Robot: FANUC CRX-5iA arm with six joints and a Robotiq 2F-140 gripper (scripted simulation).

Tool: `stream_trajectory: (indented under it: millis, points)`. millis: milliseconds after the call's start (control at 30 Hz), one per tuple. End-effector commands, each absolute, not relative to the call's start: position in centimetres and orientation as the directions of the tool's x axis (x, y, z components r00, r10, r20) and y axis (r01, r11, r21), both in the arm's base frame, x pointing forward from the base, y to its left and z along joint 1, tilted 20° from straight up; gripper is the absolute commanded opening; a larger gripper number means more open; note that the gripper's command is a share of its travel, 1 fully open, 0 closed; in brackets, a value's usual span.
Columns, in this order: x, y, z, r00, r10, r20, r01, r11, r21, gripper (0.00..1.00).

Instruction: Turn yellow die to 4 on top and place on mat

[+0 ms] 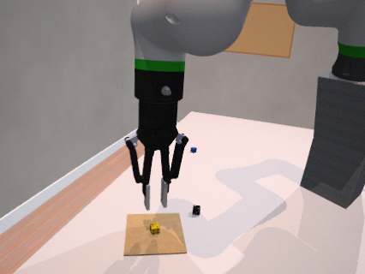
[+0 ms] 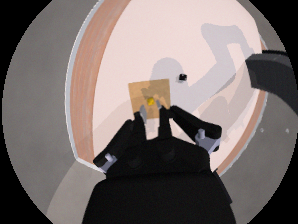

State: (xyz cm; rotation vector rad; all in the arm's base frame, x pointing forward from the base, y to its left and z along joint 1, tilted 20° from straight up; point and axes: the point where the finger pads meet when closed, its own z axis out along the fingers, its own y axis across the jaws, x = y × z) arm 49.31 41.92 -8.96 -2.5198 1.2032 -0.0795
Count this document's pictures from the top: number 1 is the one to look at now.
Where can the yellow die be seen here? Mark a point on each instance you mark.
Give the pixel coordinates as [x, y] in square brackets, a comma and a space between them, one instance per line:
[154, 228]

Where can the tan square mat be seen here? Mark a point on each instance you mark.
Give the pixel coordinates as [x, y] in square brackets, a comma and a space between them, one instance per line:
[139, 241]

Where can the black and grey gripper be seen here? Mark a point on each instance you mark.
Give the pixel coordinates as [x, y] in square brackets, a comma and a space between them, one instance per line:
[157, 130]

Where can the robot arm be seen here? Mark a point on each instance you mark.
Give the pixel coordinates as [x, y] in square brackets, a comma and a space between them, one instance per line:
[165, 30]

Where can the black die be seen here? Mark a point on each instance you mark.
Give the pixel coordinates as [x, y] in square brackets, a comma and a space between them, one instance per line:
[196, 210]

